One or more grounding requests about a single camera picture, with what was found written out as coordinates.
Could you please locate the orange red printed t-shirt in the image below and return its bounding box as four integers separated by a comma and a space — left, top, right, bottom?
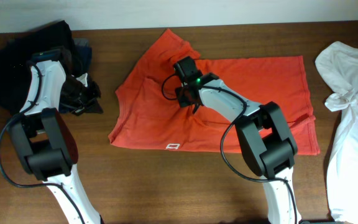
109, 30, 320, 156

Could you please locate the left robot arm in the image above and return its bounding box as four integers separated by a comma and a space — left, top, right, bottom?
1, 47, 103, 224

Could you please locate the black folded garment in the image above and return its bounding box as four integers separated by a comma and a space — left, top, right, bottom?
0, 21, 81, 115

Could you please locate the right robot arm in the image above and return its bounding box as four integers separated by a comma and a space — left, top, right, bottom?
173, 57, 301, 224

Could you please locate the white t-shirt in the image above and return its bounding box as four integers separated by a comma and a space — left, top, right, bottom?
315, 41, 358, 223

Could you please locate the navy blue folded garment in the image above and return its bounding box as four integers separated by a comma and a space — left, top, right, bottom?
57, 45, 93, 114

